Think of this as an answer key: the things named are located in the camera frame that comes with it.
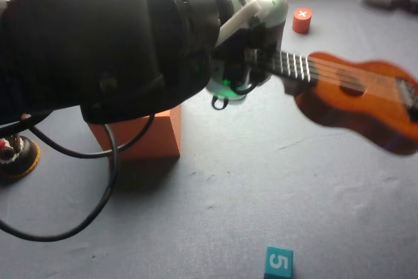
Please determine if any chocolate cake toy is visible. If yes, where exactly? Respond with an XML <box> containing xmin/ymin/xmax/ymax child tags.
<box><xmin>0</xmin><ymin>133</ymin><xmax>42</xmax><ymax>179</ymax></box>

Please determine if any orange foam block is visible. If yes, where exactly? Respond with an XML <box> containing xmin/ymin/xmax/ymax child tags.
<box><xmin>88</xmin><ymin>105</ymin><xmax>182</xmax><ymax>161</ymax></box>

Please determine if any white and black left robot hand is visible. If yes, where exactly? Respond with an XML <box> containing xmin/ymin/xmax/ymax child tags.
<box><xmin>202</xmin><ymin>0</ymin><xmax>289</xmax><ymax>102</ymax></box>

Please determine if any white bracket with threaded rod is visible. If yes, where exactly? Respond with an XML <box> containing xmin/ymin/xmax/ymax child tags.
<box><xmin>181</xmin><ymin>0</ymin><xmax>262</xmax><ymax>44</ymax></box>

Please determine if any red cylinder with white x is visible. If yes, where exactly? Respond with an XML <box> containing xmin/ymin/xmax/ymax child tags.
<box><xmin>292</xmin><ymin>7</ymin><xmax>313</xmax><ymax>35</ymax></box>

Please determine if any small brown wooden guitar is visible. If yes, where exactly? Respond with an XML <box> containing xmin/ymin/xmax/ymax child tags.
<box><xmin>249</xmin><ymin>48</ymin><xmax>418</xmax><ymax>157</ymax></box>

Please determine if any long black cable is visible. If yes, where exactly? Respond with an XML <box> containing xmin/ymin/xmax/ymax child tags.
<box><xmin>29</xmin><ymin>112</ymin><xmax>156</xmax><ymax>159</ymax></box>
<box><xmin>0</xmin><ymin>122</ymin><xmax>119</xmax><ymax>242</ymax></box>

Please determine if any teal cube with number five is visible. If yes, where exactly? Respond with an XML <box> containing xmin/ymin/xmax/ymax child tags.
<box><xmin>263</xmin><ymin>246</ymin><xmax>295</xmax><ymax>279</ymax></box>

